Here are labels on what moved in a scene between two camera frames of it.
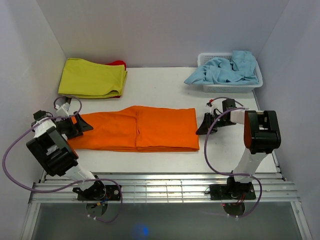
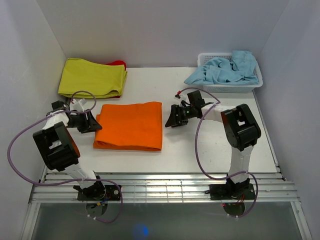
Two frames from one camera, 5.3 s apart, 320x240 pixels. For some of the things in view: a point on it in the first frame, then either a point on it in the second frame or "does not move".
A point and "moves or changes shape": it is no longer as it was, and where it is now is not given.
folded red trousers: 117,62 does not move
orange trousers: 140,129 moves or changes shape
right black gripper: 206,124 -> 173,120
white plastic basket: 202,58 does not move
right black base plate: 241,191 does not move
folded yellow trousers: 80,77 does not move
